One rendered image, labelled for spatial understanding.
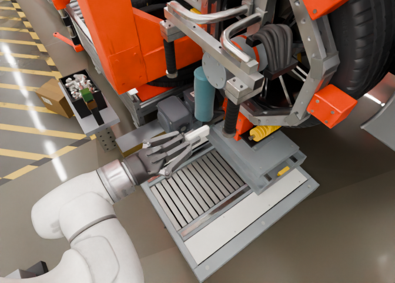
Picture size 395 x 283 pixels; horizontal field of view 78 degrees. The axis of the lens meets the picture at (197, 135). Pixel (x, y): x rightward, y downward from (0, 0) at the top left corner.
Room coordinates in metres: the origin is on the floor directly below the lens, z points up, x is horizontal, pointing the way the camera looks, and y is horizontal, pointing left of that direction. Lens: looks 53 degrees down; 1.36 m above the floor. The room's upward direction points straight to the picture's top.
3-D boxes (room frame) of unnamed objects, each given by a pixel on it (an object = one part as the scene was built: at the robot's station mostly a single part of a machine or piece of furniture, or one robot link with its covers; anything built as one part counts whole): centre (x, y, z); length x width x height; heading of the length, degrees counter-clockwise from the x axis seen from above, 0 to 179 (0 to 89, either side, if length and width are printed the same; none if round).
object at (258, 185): (0.83, -0.33, 0.13); 0.50 x 0.36 x 0.10; 35
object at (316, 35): (0.74, -0.19, 0.85); 0.54 x 0.07 x 0.54; 35
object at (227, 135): (0.46, -0.10, 0.83); 0.04 x 0.04 x 0.16
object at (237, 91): (0.48, -0.12, 0.93); 0.09 x 0.05 x 0.05; 125
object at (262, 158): (0.83, -0.33, 0.32); 0.40 x 0.30 x 0.28; 35
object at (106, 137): (0.93, 0.59, 0.21); 0.10 x 0.10 x 0.42; 35
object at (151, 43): (1.17, 0.08, 0.69); 0.52 x 0.17 x 0.35; 125
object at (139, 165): (0.30, 0.13, 0.83); 0.09 x 0.08 x 0.07; 125
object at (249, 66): (0.59, -0.15, 1.03); 0.19 x 0.18 x 0.11; 125
